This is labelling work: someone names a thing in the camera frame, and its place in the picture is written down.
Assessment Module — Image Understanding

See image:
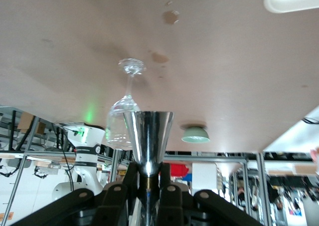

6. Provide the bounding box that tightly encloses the white board panel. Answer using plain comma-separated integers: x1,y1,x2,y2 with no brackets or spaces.
191,162,218,190

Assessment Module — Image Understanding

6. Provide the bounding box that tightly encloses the pale green ceramic bowl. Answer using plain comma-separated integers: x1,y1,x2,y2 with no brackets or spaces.
180,125,210,144

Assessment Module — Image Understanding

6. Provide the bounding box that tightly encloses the cream rabbit print tray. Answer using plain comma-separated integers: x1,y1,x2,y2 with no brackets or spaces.
263,0,319,14

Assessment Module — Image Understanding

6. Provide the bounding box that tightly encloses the black right base cable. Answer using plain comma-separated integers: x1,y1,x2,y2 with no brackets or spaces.
59,126,76,198

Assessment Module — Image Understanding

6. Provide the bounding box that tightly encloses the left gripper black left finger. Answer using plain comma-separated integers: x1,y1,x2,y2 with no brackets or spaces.
9,162,142,226

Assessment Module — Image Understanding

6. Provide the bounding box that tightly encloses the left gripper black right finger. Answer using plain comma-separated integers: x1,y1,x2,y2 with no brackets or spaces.
159,162,262,226

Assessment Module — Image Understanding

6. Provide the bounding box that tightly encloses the steel double jigger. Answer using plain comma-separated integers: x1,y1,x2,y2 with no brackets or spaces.
123,111,175,226

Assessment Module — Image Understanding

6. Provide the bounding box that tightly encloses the clear wine glass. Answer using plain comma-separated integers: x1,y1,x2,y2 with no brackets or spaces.
106,58,147,148

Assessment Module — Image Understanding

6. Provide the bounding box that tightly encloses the aluminium extrusion frame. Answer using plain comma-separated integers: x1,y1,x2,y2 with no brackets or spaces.
0,106,319,226

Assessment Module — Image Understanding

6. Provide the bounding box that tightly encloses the red plastic bin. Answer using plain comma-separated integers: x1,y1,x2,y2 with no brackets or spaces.
171,162,193,183

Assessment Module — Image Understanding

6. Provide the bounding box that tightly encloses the brown table cover mat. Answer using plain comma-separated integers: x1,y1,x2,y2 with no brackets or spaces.
0,0,319,154

